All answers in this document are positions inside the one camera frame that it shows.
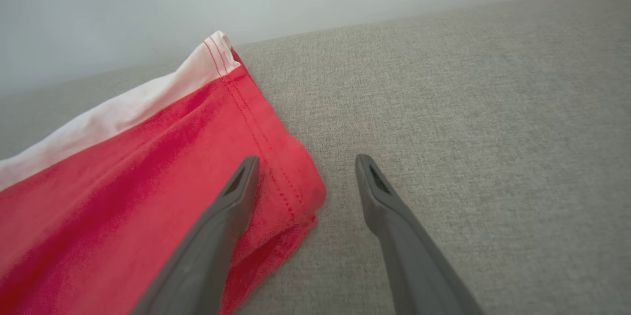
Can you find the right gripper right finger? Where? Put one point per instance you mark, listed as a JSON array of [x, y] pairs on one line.
[[409, 256]]

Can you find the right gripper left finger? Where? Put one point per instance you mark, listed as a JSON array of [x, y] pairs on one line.
[[207, 251]]

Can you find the red garment with white trim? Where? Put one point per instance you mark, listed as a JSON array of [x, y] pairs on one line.
[[123, 196]]

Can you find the grey fabric sofa cushion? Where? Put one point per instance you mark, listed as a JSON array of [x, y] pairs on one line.
[[468, 132]]

